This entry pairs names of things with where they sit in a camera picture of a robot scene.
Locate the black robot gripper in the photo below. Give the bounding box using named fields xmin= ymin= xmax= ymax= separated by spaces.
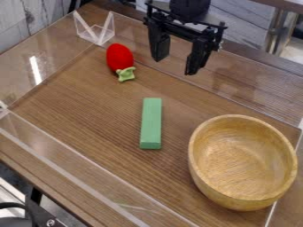
xmin=145 ymin=0 xmax=227 ymax=75

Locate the green rectangular stick block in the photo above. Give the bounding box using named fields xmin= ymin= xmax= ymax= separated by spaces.
xmin=140 ymin=98 xmax=161 ymax=150

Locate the brown wooden bowl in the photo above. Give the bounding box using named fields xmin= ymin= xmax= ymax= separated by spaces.
xmin=188 ymin=114 xmax=297 ymax=211

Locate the red plush strawberry toy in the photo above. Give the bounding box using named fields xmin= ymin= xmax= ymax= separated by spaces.
xmin=107 ymin=43 xmax=136 ymax=82

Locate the metal background table leg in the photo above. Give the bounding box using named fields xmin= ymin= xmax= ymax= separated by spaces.
xmin=264 ymin=9 xmax=297 ymax=56

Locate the clear acrylic front barrier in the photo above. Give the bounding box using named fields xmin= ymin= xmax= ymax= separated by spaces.
xmin=0 ymin=103 xmax=197 ymax=227

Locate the clear acrylic corner bracket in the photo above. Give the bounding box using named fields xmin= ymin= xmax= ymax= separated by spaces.
xmin=72 ymin=11 xmax=115 ymax=46

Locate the black table frame leg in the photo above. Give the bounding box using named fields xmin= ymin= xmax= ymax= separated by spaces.
xmin=0 ymin=185 xmax=68 ymax=227

